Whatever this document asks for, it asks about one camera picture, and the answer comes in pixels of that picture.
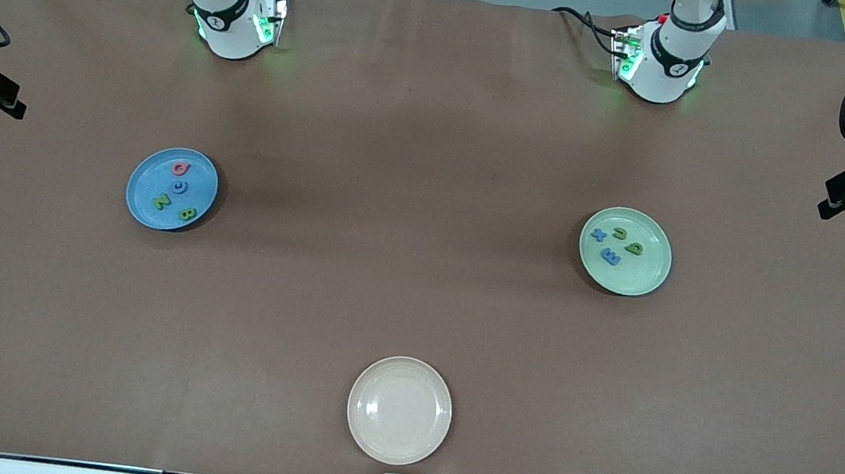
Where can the pink foam letter Q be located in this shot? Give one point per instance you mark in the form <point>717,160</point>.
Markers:
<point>177,167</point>

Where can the green foam letter N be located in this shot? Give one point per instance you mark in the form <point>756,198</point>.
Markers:
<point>614,233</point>
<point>162,201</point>

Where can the blue foam letter C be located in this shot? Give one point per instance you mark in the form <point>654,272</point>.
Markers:
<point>174,186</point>

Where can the green foam letter B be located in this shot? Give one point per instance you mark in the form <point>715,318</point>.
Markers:
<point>187,214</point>
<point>634,249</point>

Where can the blue foam letter m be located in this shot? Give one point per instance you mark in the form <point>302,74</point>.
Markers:
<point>610,256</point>

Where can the blue foam letter x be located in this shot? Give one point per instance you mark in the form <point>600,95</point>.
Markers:
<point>598,235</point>

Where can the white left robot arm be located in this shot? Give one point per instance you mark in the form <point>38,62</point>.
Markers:
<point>664,74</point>

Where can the blue plate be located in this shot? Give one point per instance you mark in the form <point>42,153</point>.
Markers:
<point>146,217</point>

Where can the green plate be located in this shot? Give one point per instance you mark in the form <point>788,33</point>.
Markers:
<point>624,280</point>

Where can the beige plate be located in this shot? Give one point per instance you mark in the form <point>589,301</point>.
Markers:
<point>399,411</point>

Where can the brown table mat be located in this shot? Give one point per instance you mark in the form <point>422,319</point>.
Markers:
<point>437,111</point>

